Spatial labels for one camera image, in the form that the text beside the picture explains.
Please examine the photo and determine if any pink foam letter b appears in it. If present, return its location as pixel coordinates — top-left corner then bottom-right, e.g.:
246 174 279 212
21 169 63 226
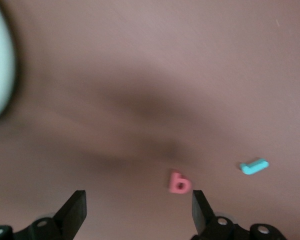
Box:
168 169 192 195

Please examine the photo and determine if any brown table cover sheet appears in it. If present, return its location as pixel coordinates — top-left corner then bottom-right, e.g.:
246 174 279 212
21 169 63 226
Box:
0 0 300 240

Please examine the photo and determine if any teal foam letter r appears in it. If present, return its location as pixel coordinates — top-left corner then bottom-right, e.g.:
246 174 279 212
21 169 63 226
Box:
239 157 270 176

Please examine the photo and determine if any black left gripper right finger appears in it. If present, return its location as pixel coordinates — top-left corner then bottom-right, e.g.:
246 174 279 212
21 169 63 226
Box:
191 189 288 240

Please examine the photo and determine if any green plate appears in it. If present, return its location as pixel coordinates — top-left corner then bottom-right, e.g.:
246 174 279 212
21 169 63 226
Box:
0 0 17 126

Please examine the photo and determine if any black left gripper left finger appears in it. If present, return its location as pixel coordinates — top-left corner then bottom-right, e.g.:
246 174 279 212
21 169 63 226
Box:
0 189 88 240

